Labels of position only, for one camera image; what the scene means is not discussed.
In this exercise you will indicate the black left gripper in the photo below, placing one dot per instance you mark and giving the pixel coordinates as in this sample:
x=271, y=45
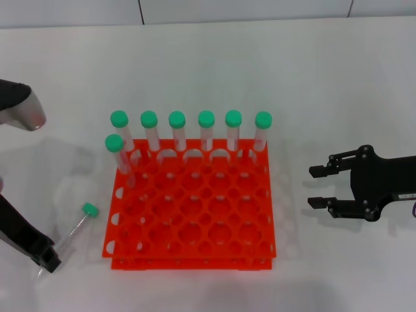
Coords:
x=22, y=232

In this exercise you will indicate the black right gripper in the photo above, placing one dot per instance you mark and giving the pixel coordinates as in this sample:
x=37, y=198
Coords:
x=377, y=182

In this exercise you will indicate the green capped clear test tube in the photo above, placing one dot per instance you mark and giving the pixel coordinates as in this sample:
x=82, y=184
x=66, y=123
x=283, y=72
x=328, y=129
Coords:
x=114, y=143
x=149, y=119
x=90, y=209
x=119, y=118
x=234, y=118
x=207, y=118
x=177, y=119
x=263, y=120

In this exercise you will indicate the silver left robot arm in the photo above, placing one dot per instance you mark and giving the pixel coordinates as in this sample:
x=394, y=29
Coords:
x=22, y=107

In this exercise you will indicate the orange plastic test tube rack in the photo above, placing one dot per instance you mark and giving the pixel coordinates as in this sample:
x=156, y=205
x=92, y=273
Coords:
x=195, y=208

